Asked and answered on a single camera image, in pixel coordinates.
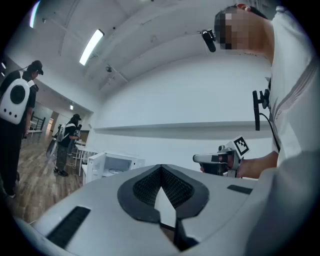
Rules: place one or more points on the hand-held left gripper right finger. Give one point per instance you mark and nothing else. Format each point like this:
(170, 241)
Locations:
(220, 210)

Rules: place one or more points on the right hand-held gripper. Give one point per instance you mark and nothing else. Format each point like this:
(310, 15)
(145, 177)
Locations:
(241, 146)

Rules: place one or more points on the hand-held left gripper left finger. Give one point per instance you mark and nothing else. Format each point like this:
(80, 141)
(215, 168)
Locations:
(100, 200)

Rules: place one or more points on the person's right forearm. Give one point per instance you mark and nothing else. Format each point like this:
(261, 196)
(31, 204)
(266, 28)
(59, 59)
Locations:
(257, 165)

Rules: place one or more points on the person's right hand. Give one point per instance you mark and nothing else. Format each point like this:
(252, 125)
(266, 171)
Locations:
(223, 159)

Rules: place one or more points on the white microwave oven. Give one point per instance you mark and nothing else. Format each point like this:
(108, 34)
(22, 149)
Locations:
(120, 160)

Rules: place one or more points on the white background table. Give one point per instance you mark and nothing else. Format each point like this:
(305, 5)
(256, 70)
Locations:
(85, 150)

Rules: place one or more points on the black chest-mounted screen device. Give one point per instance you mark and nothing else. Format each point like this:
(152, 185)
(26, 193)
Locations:
(256, 112)

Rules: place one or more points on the small white backpack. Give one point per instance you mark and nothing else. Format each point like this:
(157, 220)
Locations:
(63, 132)

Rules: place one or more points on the person in white shirt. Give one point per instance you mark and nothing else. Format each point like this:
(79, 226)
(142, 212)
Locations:
(295, 75)

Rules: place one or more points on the white dome backpack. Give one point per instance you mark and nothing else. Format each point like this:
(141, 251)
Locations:
(15, 100)

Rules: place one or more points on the person's head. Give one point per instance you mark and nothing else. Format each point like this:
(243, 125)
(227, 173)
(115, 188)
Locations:
(260, 37)

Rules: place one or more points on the long ceiling light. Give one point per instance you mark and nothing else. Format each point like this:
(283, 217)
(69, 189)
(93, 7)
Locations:
(91, 47)

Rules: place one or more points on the black chest device mount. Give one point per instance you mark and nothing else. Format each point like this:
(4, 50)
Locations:
(265, 98)

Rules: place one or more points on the black head-mounted camera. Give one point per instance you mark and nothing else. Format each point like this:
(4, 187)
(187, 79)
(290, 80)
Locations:
(211, 43)

